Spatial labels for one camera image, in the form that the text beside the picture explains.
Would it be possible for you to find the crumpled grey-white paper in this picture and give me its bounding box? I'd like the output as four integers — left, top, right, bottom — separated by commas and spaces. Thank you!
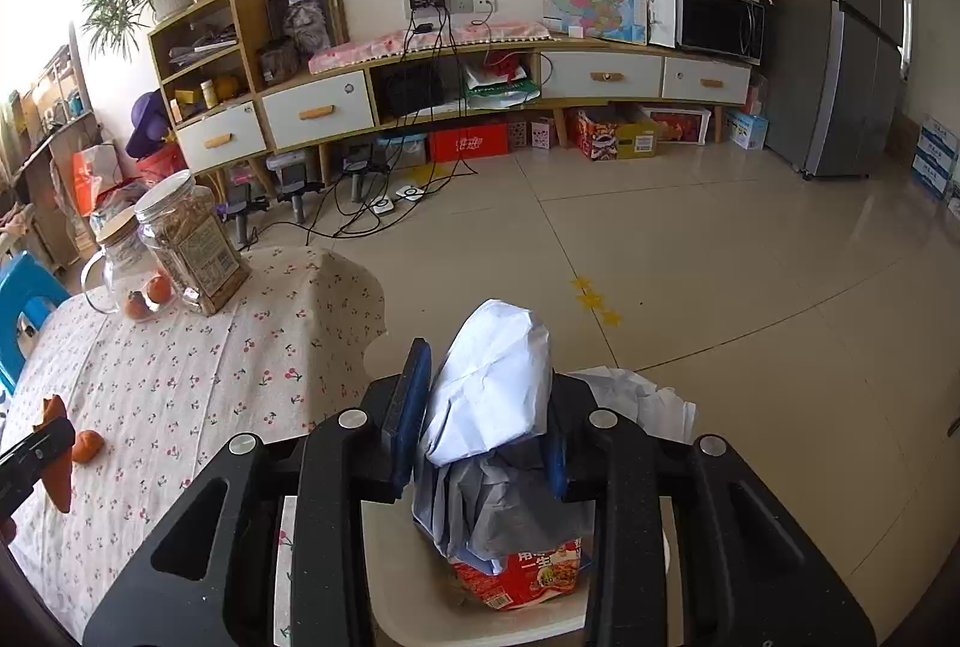
412, 444, 593, 573

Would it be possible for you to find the bundle of black cables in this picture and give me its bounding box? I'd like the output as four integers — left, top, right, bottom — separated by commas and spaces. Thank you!
304, 5, 496, 239

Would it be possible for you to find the orange paper bag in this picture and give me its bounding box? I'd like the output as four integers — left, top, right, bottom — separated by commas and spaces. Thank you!
71, 144, 121, 217

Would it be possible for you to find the cluttered wooden shelf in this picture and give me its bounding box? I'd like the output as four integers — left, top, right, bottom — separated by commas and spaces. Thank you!
0, 43, 102, 273

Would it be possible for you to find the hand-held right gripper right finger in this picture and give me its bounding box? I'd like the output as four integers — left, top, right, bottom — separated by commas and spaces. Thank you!
544, 371, 878, 647

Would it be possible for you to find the blue plastic stool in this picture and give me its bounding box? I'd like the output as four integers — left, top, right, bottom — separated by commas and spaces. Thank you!
0, 251, 72, 397

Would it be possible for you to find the blue white box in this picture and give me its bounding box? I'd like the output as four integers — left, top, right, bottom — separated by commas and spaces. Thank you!
724, 108, 770, 151

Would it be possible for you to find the flat red gift box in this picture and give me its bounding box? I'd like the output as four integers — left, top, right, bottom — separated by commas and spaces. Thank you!
641, 103, 712, 145

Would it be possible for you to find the glass jar with wooden lid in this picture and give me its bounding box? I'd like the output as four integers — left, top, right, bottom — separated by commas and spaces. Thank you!
81, 219, 177, 322

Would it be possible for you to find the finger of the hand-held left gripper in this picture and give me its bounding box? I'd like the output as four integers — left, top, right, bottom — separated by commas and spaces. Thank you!
0, 420, 77, 528

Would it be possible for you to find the white cabinet drawer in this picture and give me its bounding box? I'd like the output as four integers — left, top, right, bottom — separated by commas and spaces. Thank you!
261, 69, 374, 151
540, 50, 665, 100
662, 56, 751, 106
176, 101, 267, 172

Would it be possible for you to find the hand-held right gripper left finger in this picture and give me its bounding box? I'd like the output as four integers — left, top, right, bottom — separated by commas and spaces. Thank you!
82, 338, 434, 647

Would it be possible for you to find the long orange peel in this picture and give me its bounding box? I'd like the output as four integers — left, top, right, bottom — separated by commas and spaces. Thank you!
34, 394, 76, 514

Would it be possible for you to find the wooden cabinet with drawers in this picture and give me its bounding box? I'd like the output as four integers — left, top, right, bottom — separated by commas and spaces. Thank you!
148, 0, 751, 183

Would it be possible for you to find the red cardboard box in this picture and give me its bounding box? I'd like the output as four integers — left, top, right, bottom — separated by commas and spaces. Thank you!
427, 123, 511, 164

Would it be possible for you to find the black bag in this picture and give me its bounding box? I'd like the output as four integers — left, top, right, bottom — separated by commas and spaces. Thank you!
373, 63, 445, 119

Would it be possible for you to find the grey black stand device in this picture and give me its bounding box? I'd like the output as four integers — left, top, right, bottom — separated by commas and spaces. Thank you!
266, 155, 327, 224
221, 182, 271, 243
341, 144, 391, 202

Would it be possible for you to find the pink patterned cloth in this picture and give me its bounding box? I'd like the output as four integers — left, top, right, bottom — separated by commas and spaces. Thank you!
309, 17, 552, 74

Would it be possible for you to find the map print gift bag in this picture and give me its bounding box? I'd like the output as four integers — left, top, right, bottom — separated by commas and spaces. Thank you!
544, 0, 647, 46

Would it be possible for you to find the stack of papers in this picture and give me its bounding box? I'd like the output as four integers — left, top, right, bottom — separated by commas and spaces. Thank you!
169, 28, 241, 67

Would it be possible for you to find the white trash bin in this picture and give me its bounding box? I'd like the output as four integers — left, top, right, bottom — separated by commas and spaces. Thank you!
274, 493, 672, 647

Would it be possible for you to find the white paper ball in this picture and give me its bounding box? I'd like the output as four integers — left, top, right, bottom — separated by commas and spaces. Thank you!
416, 298, 556, 468

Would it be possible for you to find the black microwave oven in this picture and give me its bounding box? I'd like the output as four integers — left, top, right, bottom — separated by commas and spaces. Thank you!
679, 0, 767, 64

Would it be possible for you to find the green white plastic bag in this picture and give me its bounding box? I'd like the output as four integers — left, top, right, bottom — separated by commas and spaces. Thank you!
461, 58, 541, 109

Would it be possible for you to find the clear plastic snack jar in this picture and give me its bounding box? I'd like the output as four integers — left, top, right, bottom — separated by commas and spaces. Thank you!
135, 170, 252, 318

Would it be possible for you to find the cherry print tablecloth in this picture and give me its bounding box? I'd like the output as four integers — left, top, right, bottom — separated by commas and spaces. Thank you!
0, 245, 387, 644

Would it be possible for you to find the red instant noodle cup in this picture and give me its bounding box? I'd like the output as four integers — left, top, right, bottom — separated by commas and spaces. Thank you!
450, 538, 586, 610

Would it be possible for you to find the stack of white blue cartons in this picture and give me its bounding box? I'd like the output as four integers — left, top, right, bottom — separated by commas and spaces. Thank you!
911, 114, 960, 202

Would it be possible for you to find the small orange fruit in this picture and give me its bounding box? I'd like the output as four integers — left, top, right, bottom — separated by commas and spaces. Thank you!
71, 429, 106, 465

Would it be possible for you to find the wall socket strip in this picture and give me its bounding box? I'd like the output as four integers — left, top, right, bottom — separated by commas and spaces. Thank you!
405, 0, 497, 16

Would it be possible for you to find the printed cardboard box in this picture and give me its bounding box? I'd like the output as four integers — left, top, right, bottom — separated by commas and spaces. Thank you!
566, 107, 661, 160

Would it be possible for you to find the grey refrigerator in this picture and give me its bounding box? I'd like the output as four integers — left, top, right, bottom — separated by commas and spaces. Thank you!
731, 0, 912, 179

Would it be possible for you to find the red printed bucket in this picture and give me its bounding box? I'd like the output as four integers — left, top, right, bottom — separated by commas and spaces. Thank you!
135, 148, 188, 187

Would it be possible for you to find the framed cat picture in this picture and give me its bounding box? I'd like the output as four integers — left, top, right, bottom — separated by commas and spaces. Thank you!
266, 0, 350, 55

